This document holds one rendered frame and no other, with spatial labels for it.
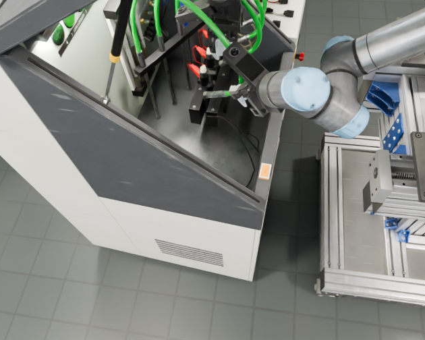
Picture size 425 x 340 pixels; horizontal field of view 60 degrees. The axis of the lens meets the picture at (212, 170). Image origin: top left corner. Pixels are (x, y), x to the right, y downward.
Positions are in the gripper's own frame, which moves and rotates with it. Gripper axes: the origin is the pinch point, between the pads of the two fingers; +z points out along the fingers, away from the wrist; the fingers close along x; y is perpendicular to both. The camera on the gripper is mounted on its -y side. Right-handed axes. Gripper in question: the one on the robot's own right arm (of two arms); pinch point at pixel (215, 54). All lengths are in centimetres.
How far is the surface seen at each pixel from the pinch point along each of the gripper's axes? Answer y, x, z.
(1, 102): -44, -35, -9
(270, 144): 19.6, -11.1, 23.8
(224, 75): -0.4, 12.0, 20.8
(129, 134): -12.2, -34.7, -5.4
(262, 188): 20.1, -27.3, 23.8
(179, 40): -16.1, 13.5, 8.8
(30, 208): -113, -20, 119
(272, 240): 29, -9, 119
